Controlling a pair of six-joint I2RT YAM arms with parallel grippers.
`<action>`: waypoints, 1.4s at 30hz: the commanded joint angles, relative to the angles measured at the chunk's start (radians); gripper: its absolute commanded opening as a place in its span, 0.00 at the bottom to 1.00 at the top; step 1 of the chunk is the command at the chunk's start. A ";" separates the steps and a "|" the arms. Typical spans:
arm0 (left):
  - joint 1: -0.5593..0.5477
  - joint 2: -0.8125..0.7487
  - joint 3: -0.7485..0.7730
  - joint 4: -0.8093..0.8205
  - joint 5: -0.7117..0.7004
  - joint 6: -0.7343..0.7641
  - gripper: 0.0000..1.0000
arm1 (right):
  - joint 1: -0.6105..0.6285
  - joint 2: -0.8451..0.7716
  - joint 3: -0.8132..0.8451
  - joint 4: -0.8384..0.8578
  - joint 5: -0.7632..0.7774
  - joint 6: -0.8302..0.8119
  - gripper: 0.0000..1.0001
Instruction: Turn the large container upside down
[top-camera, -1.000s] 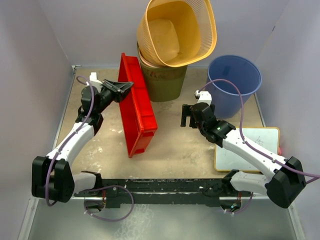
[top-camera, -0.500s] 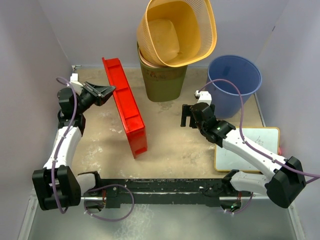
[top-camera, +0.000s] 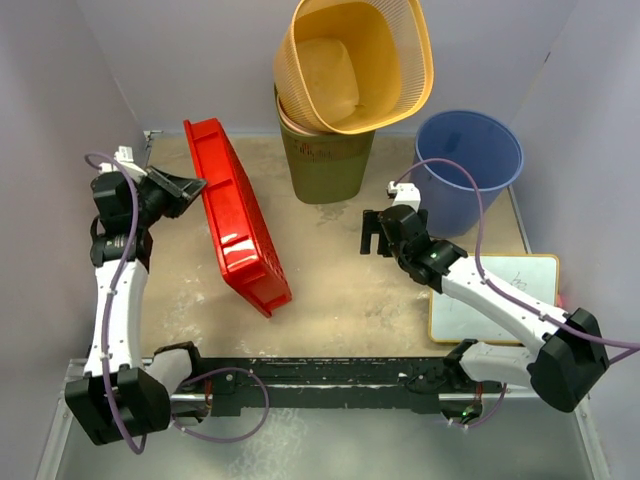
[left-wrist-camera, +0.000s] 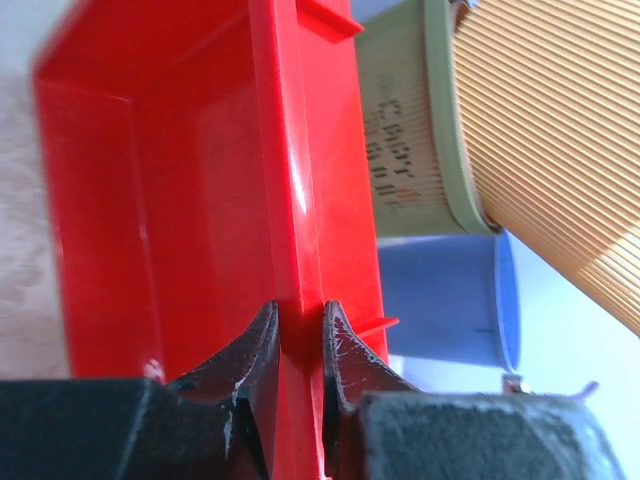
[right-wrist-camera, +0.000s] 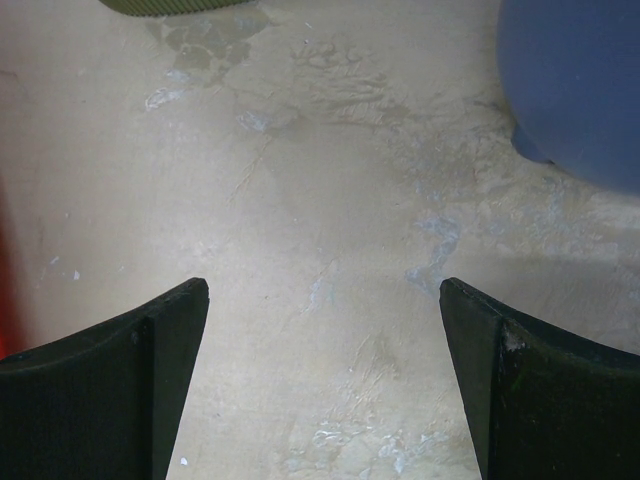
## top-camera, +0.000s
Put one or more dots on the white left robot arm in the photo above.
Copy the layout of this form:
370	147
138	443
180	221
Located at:
118	397

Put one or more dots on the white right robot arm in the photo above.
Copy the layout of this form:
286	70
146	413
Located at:
558	354

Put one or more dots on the small whiteboard with orange frame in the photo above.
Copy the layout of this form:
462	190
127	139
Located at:
502	306

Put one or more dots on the olive green ribbed bin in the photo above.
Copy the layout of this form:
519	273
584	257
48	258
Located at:
324	168

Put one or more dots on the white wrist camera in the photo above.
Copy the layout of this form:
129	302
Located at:
401	193
124	157

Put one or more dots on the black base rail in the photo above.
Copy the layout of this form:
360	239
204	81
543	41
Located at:
408	383

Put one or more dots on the blue plastic bucket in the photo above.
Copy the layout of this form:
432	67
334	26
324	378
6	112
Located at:
470	159

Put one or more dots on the red plastic tray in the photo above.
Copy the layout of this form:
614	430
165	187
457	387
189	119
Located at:
247	258

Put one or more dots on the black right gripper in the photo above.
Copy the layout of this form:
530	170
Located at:
372	225

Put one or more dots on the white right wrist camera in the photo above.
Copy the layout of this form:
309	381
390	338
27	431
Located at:
401	193

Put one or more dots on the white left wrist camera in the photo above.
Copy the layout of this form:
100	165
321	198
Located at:
124	157

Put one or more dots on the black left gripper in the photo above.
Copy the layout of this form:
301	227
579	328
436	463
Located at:
181	193

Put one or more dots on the yellow ribbed waste basket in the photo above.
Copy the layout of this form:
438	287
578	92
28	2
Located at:
349	67

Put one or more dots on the pink inner bin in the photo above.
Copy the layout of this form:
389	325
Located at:
293	125

